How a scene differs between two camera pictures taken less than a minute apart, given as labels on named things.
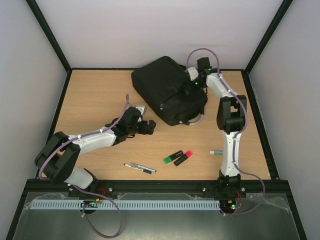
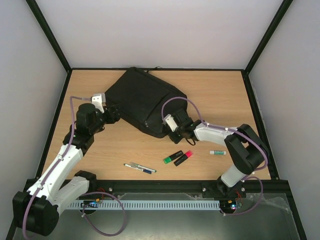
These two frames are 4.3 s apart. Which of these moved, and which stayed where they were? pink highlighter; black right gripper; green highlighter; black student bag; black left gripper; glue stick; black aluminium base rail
Moved: black right gripper; black left gripper; black student bag
Stayed: black aluminium base rail; green highlighter; pink highlighter; glue stick
